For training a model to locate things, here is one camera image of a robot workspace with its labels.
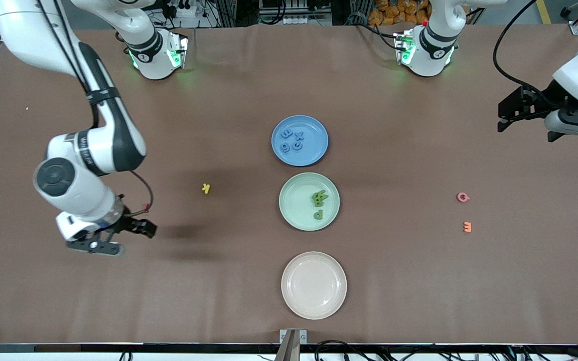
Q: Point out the green letter a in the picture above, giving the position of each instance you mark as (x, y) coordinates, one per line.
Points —
(318, 215)

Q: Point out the brown table cover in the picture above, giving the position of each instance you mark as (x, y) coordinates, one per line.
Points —
(68, 291)

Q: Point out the white power strip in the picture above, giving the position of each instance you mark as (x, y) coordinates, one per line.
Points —
(309, 21)

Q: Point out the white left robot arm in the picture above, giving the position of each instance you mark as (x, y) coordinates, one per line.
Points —
(434, 45)

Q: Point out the blue round letter G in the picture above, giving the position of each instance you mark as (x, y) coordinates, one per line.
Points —
(296, 145)

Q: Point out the power strip with black plugs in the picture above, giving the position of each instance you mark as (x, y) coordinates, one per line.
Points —
(186, 10)

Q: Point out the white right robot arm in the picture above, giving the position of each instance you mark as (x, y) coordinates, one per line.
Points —
(23, 30)

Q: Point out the blue plate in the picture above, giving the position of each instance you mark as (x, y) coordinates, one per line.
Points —
(314, 153)

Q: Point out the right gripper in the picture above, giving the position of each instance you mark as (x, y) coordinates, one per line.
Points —
(127, 223)

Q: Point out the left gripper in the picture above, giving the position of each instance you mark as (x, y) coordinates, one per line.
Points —
(549, 99)

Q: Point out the green letter B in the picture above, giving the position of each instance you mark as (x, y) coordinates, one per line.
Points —
(318, 201)

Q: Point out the pink beige plate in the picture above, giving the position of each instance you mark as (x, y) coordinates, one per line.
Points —
(314, 286)

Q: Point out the pink letter G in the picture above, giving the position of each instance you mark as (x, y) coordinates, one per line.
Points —
(459, 197)

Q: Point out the green plate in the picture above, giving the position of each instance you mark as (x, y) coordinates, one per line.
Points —
(296, 210)

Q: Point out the bag of orange fruits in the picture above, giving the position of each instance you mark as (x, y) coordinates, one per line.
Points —
(389, 12)

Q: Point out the base connector box green light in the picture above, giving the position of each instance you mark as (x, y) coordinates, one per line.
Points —
(177, 50)
(403, 47)

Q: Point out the metal camera pole bracket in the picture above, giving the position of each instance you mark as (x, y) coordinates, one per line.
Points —
(293, 351)

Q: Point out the blue letter E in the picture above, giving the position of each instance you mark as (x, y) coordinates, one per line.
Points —
(286, 134)

